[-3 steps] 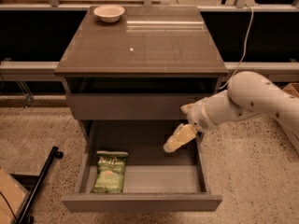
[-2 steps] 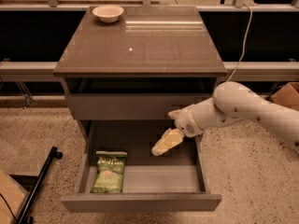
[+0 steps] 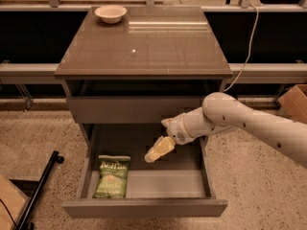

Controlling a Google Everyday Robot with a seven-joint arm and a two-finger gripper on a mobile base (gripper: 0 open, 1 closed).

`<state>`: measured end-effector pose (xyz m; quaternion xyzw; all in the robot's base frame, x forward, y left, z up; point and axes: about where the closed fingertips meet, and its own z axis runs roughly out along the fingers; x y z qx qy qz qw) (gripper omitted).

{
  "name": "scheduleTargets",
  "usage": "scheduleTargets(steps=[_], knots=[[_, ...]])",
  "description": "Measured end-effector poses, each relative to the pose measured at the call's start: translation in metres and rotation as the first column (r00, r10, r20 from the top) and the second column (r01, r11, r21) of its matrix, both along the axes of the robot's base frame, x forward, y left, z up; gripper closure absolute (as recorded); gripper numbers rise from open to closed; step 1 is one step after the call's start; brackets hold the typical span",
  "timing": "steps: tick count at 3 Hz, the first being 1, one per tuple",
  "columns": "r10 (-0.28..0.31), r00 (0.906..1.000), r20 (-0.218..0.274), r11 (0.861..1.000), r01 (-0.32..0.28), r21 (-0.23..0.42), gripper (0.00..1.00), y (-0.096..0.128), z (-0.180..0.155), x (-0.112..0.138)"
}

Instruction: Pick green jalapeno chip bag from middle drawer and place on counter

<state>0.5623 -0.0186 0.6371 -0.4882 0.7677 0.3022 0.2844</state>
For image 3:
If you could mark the white bowl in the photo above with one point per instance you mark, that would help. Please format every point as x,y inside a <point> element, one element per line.
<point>110,14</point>

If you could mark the green jalapeno chip bag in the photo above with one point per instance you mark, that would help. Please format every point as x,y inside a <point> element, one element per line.
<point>113,176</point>

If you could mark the grey top drawer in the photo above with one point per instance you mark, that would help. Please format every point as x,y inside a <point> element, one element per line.
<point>135,101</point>

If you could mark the black metal stand leg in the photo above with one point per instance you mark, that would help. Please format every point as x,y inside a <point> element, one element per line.
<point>24,223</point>

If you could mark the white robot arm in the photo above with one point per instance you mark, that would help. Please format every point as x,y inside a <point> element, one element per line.
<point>222,113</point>

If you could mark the grey metal railing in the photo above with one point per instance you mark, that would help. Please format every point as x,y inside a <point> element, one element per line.
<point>259,73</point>

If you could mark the grey drawer cabinet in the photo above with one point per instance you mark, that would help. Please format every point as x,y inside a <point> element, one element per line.
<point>156,43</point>

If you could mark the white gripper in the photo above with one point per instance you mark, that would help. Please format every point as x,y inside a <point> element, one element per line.
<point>177,130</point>

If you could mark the open grey middle drawer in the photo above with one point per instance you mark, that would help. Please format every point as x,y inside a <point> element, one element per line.
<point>150,194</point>

